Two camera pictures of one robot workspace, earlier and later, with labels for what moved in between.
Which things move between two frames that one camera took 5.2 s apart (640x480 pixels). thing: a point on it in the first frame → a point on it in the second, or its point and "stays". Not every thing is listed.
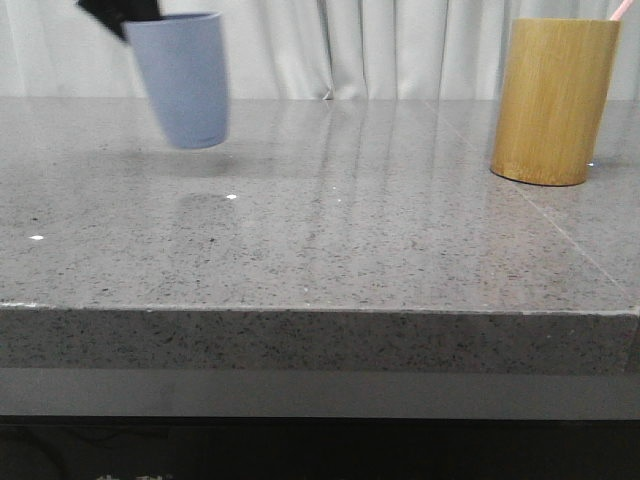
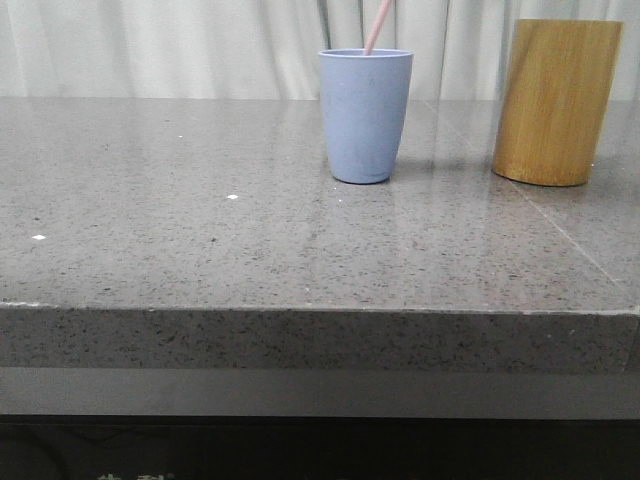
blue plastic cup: x=184 y=62 → x=366 y=100
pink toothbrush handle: x=619 y=13 → x=378 y=22
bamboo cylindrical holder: x=554 y=87 stays
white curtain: x=299 y=49 stays
